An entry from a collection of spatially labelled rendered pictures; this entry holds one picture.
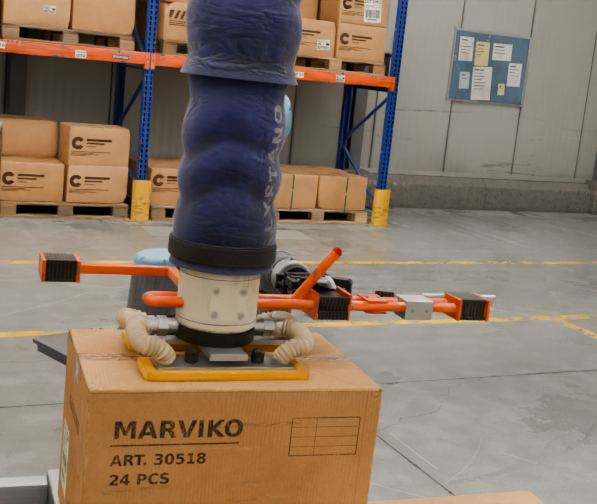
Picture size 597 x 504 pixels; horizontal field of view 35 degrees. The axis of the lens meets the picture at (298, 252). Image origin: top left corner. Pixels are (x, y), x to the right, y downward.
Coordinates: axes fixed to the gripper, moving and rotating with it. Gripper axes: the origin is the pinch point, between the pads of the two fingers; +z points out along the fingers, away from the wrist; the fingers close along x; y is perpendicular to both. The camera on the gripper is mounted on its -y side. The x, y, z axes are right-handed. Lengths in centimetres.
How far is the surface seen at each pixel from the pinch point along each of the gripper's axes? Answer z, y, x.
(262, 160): 9.6, 22.7, 31.3
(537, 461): -149, -172, -112
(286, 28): 11, 21, 57
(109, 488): 19, 50, -32
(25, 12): -720, 19, 75
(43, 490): -30, 57, -55
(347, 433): 19.8, 2.1, -22.7
